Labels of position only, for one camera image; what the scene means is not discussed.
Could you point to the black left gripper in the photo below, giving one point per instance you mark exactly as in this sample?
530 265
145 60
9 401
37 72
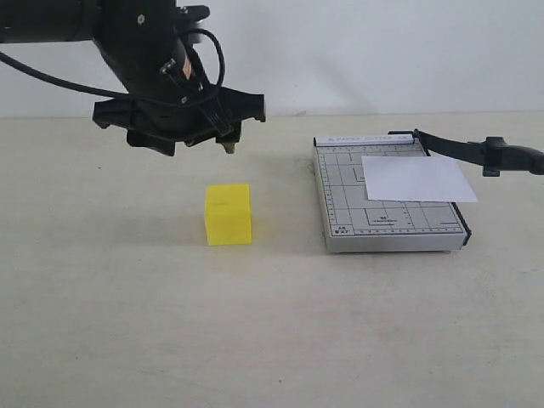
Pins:
149 45

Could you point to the yellow cube block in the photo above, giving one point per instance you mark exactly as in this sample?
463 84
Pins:
228 214

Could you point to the white paper sheet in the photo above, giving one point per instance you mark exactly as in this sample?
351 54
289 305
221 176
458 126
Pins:
415 178

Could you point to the black cutter blade lever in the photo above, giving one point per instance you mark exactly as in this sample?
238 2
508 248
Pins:
494 155

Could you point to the grey paper cutter base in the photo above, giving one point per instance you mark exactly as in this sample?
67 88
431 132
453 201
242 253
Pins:
353 223

